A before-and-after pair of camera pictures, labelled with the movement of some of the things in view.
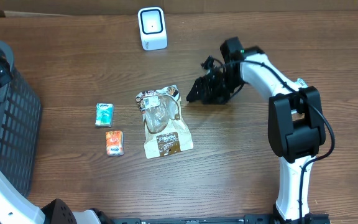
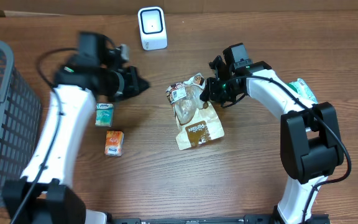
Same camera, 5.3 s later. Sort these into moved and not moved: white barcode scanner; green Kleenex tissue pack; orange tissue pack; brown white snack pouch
Moved: brown white snack pouch
Not moved: orange tissue pack; white barcode scanner; green Kleenex tissue pack
